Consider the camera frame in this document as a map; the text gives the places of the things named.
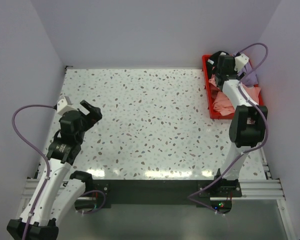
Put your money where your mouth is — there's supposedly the salmon pink t shirt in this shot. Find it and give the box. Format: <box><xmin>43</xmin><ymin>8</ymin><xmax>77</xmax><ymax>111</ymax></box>
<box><xmin>208</xmin><ymin>77</ymin><xmax>261</xmax><ymax>116</ymax></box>

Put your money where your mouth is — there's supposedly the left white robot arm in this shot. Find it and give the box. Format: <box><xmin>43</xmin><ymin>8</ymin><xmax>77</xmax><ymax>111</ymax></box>
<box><xmin>6</xmin><ymin>97</ymin><xmax>102</xmax><ymax>240</ymax></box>

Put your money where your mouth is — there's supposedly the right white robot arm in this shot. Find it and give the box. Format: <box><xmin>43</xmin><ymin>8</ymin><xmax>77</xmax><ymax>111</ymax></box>
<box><xmin>212</xmin><ymin>54</ymin><xmax>268</xmax><ymax>197</ymax></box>

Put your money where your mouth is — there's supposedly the black t shirt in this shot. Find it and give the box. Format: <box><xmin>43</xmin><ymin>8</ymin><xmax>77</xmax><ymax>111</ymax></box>
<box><xmin>205</xmin><ymin>51</ymin><xmax>229</xmax><ymax>78</ymax></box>

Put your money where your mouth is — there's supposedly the lavender t shirt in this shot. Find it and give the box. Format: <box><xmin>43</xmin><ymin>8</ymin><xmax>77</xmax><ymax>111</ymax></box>
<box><xmin>233</xmin><ymin>51</ymin><xmax>258</xmax><ymax>87</ymax></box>

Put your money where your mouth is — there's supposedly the red plastic bin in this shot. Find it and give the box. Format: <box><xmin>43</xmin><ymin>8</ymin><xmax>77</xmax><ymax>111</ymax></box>
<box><xmin>201</xmin><ymin>54</ymin><xmax>265</xmax><ymax>120</ymax></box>

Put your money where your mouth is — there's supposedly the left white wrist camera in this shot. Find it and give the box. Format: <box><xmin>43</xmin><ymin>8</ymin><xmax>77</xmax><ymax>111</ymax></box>
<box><xmin>56</xmin><ymin>96</ymin><xmax>74</xmax><ymax>116</ymax></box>

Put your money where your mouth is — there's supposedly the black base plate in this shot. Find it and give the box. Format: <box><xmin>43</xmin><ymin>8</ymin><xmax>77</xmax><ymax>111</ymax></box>
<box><xmin>74</xmin><ymin>179</ymin><xmax>243</xmax><ymax>213</ymax></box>

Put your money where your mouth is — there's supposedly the aluminium frame rail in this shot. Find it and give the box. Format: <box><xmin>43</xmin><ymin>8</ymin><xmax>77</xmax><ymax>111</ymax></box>
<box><xmin>20</xmin><ymin>147</ymin><xmax>297</xmax><ymax>240</ymax></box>

